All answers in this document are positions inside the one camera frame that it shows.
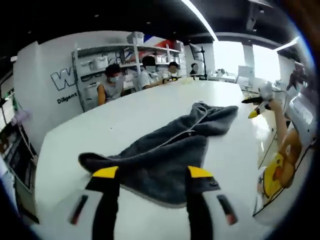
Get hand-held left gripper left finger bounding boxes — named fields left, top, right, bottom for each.
left=61, top=166, right=121, bottom=240

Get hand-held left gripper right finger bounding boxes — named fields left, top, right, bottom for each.
left=186, top=165, right=241, bottom=240

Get dark grey towel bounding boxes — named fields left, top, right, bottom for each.
left=78, top=101, right=240, bottom=210

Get white worn headset device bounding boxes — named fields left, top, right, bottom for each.
left=284, top=93, right=320, bottom=144

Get operator in white shirt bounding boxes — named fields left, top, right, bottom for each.
left=257, top=127, right=305, bottom=201

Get white table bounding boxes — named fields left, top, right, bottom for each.
left=34, top=77, right=264, bottom=240

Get ceiling light strip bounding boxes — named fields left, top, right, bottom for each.
left=181, top=0, right=221, bottom=42

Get lilac cylindrical object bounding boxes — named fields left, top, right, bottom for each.
left=11, top=109, right=34, bottom=126

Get single white storage box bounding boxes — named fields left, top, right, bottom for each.
left=126, top=31, right=146, bottom=46

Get row of white storage bins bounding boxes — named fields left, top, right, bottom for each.
left=82, top=55, right=186, bottom=74

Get grey metal shelf rack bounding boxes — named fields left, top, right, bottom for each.
left=71, top=43, right=187, bottom=111

